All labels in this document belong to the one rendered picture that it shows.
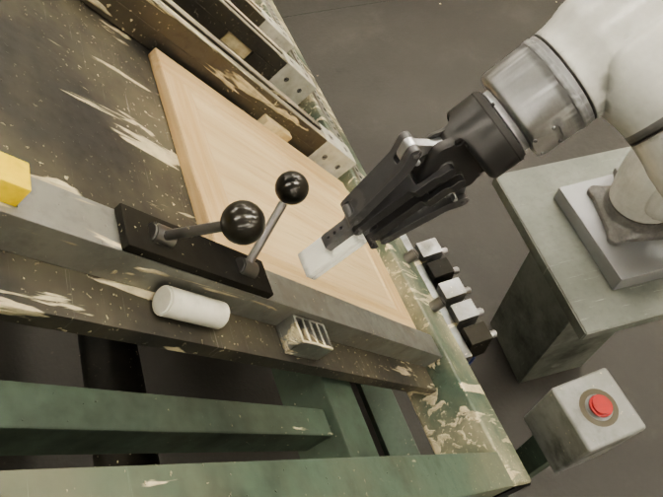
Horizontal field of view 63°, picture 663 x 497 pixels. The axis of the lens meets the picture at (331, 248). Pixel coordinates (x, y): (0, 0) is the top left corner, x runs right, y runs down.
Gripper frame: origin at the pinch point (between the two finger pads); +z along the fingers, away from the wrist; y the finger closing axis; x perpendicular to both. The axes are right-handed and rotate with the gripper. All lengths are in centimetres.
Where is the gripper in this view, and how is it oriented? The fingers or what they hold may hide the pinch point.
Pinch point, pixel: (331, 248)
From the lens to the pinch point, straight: 55.2
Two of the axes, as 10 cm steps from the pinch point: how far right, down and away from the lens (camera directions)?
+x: -3.5, -7.8, 5.2
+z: -7.6, 5.6, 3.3
